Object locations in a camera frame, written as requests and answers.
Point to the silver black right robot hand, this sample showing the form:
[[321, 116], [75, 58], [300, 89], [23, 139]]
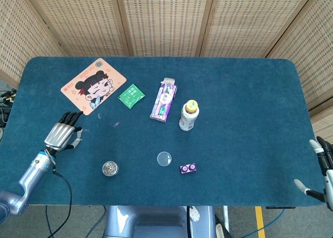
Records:
[[329, 180]]

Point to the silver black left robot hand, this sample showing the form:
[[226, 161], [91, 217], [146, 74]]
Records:
[[58, 136]]

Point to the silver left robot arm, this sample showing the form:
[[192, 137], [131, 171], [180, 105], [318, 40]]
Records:
[[31, 175]]

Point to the round container of paperclips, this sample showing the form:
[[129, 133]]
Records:
[[110, 168]]

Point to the purple two-stud toy brick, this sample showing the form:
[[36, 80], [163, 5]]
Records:
[[188, 168]]

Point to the orange cartoon girl mouse pad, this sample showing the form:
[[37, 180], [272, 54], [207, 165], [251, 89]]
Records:
[[78, 97]]

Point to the green sachet packet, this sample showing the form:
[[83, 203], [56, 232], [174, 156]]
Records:
[[131, 96]]

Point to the woven bamboo screen panel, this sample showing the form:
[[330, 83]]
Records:
[[15, 40], [255, 19], [78, 19], [166, 19], [312, 53]]

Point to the clear round plastic lid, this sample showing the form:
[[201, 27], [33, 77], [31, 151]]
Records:
[[164, 158]]

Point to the purple toothpaste box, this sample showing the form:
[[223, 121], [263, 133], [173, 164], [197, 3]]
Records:
[[162, 102]]

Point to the white table leg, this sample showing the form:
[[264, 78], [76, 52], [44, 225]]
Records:
[[225, 217]]

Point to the blue carpet tablecloth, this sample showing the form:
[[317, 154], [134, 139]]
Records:
[[234, 118]]

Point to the grey blue robot torso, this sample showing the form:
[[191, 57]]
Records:
[[156, 219]]

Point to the white bottle with yellow cap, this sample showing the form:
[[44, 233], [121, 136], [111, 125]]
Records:
[[187, 118]]

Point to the white perforated plate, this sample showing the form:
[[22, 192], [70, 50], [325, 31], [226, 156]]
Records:
[[195, 214]]

